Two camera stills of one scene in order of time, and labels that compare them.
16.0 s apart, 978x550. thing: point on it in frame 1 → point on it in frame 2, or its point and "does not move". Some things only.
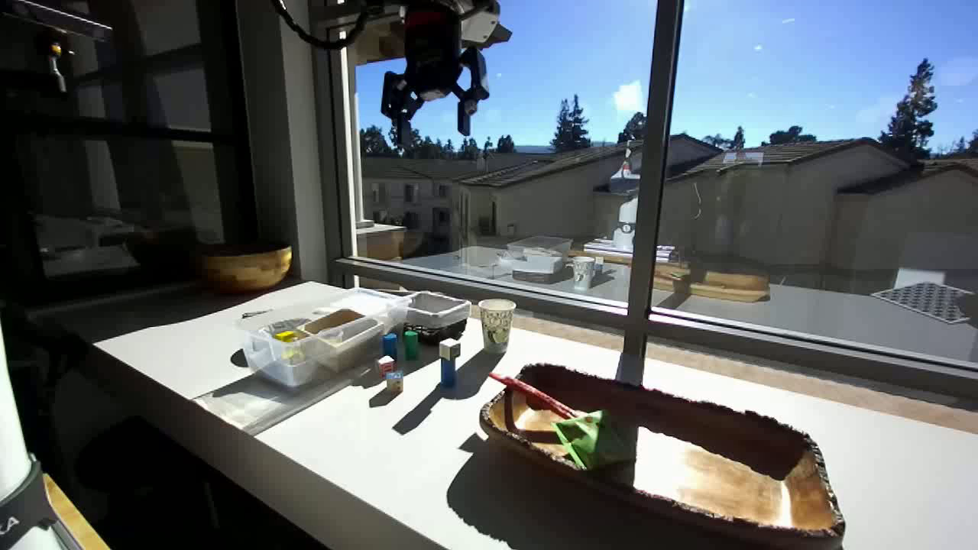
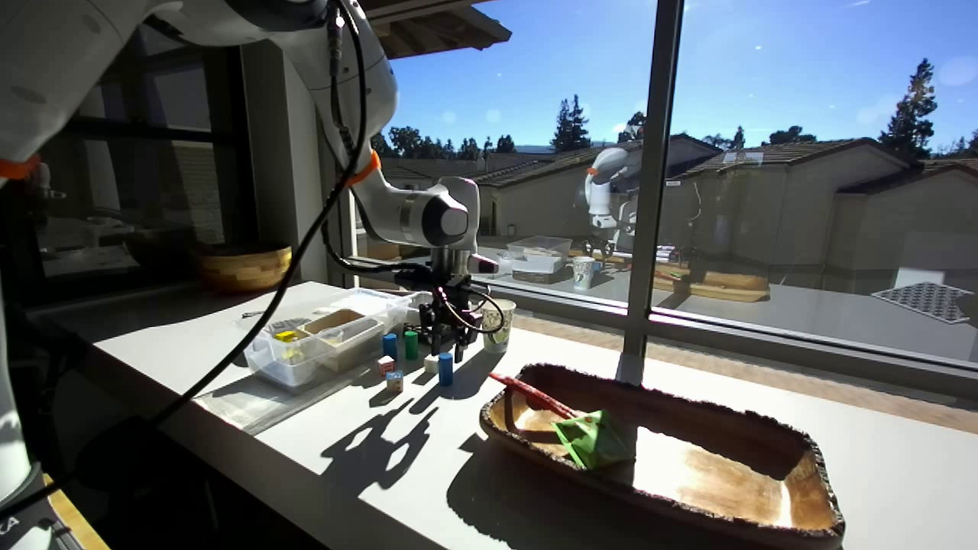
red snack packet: x=532 y=393 does not move
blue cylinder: x=446 y=374 does not move
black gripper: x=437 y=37 → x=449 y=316
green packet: x=582 y=436 does not move
